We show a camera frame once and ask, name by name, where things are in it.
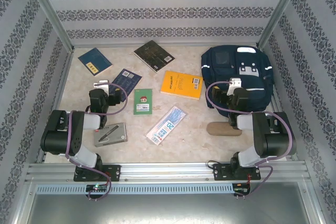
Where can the blue booklet with QR codes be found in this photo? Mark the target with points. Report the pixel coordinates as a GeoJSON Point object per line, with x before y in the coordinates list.
{"type": "Point", "coordinates": [128, 79]}

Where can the green notebook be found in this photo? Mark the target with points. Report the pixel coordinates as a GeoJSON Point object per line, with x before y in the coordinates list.
{"type": "Point", "coordinates": [143, 108]}

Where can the tan pencil case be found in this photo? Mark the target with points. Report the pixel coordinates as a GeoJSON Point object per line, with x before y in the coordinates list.
{"type": "Point", "coordinates": [220, 128]}

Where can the grey pen box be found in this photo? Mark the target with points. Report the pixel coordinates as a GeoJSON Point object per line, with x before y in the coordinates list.
{"type": "Point", "coordinates": [113, 136]}

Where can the blue book yellow label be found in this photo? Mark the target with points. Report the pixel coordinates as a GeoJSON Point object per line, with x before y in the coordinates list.
{"type": "Point", "coordinates": [94, 60]}

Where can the navy blue backpack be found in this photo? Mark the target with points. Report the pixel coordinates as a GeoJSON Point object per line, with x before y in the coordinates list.
{"type": "Point", "coordinates": [252, 61]}

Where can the black book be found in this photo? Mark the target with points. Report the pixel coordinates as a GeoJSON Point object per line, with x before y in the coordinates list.
{"type": "Point", "coordinates": [153, 54]}

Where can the blue face mask pack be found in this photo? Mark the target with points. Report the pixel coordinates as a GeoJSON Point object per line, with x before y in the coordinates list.
{"type": "Point", "coordinates": [168, 124]}

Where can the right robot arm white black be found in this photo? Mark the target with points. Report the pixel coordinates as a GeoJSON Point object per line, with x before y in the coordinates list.
{"type": "Point", "coordinates": [275, 142]}

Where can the grey metal sheet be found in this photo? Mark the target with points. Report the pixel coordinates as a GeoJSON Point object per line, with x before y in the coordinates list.
{"type": "Point", "coordinates": [168, 211]}

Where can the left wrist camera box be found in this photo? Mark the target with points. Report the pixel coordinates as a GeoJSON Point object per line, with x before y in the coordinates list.
{"type": "Point", "coordinates": [102, 84]}

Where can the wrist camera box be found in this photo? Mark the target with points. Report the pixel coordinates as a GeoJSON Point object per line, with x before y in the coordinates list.
{"type": "Point", "coordinates": [234, 83]}
{"type": "Point", "coordinates": [102, 84]}

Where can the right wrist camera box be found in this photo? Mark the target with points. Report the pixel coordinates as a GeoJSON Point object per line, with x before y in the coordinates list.
{"type": "Point", "coordinates": [234, 83]}

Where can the aluminium side rail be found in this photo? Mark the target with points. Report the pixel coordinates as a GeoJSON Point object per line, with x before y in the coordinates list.
{"type": "Point", "coordinates": [68, 64]}
{"type": "Point", "coordinates": [277, 106]}

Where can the aluminium back rail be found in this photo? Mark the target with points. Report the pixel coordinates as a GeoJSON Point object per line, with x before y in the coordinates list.
{"type": "Point", "coordinates": [110, 45]}

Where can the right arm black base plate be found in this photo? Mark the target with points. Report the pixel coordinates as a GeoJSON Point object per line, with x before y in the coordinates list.
{"type": "Point", "coordinates": [220, 172]}

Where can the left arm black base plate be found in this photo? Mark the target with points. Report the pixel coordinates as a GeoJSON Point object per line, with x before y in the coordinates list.
{"type": "Point", "coordinates": [114, 172]}

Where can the aluminium mounting rail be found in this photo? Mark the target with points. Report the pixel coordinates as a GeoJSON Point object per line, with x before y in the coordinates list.
{"type": "Point", "coordinates": [168, 171]}

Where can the aluminium frame post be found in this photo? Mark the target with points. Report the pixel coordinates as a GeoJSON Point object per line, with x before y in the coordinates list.
{"type": "Point", "coordinates": [282, 9]}
{"type": "Point", "coordinates": [47, 9]}

